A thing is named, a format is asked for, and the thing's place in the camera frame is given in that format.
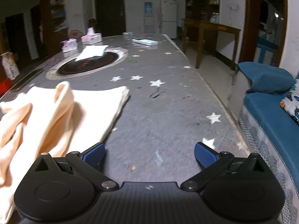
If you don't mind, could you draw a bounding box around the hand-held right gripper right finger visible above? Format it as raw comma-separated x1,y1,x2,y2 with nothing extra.
180,142,267,192

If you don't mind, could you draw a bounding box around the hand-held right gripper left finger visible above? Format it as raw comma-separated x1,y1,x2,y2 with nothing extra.
34,142,119,192

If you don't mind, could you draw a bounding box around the cream cloth garment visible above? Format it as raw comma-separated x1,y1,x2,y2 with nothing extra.
0,81,130,223

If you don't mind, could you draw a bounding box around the grey star-printed tablecloth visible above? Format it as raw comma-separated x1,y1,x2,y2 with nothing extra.
0,33,251,192

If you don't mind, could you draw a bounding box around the blue sofa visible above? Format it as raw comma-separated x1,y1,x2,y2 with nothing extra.
232,62,299,224

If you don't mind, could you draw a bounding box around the round black built-in cooktop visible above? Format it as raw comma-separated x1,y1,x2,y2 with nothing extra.
45,47,128,80

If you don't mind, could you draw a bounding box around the printed cushion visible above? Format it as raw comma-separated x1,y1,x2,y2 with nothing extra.
280,79,299,125

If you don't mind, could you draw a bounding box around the black flat rectangular device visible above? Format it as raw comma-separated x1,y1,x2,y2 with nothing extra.
10,69,45,92

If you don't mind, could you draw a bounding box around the white folded paper napkin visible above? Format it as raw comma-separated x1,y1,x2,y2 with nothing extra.
75,45,109,62

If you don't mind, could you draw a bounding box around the small pink white tissue pack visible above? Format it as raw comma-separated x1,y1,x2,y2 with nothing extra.
61,38,77,53

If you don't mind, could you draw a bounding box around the red plastic stool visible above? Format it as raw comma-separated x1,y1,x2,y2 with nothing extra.
0,77,13,94

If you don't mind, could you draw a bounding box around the large pink white tissue box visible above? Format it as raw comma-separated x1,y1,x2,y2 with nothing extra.
81,27,102,44

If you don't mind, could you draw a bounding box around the white orange paper sack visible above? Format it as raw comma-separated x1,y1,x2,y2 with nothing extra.
2,52,20,81

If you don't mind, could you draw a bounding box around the small round fan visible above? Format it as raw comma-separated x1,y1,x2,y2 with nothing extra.
68,29,83,39

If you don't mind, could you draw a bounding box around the white remote control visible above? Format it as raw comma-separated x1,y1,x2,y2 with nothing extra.
132,38,159,46

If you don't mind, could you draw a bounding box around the brown wooden side table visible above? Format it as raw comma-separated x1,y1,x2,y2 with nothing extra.
182,19,241,70

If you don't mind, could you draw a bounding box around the white refrigerator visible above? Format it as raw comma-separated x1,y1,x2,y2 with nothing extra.
160,0,178,39

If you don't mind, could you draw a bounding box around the narrow dark wooden shelf cabinet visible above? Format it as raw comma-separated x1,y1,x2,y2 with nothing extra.
40,0,69,56

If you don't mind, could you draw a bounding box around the dark wooden door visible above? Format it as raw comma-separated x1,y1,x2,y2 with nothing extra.
94,0,127,38

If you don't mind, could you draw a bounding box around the white water dispenser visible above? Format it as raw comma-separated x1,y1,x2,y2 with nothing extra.
143,2,155,33

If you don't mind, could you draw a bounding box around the wooden shelf cabinet with boxes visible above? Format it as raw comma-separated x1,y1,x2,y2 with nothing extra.
185,0,221,24

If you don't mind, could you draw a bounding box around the wooden doorway frame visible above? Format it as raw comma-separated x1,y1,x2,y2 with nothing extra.
238,0,289,67

